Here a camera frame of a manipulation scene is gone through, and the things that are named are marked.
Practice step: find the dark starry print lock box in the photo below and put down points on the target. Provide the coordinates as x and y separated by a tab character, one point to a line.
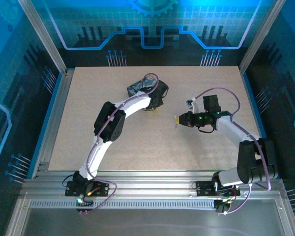
135	88

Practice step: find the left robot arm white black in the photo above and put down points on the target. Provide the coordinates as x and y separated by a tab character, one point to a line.
108	123

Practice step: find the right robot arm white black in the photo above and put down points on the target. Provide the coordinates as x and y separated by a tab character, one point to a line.
248	162

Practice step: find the blue table edge strip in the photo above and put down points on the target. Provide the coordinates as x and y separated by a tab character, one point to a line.
252	98
49	110

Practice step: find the grey metal tray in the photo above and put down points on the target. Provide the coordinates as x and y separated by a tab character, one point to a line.
150	223

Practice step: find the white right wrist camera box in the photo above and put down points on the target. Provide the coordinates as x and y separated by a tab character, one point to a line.
194	107

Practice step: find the aluminium cross rail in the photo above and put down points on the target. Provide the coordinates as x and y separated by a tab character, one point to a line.
150	182

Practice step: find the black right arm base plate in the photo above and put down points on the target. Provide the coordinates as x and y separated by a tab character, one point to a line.
201	189

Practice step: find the aluminium side rail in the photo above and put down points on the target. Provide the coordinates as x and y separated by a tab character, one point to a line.
57	110

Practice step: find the aluminium frame post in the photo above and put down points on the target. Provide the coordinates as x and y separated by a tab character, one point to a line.
43	37
260	37

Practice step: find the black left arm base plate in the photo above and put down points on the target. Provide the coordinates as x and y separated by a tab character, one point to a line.
71	189

